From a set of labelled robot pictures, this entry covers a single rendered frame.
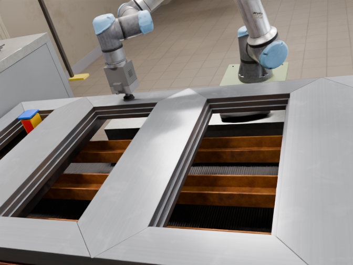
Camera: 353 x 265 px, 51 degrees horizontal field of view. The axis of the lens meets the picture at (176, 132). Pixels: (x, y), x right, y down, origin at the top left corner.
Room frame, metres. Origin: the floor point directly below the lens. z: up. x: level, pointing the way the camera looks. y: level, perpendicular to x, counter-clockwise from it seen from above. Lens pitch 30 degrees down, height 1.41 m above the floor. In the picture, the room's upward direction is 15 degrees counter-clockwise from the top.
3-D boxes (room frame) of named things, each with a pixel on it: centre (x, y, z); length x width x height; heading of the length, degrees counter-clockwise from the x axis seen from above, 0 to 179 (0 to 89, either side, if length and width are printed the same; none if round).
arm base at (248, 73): (1.49, -0.41, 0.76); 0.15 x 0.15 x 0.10
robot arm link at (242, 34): (1.48, -0.41, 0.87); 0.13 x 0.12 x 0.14; 8
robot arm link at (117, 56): (1.27, 0.14, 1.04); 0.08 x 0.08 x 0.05
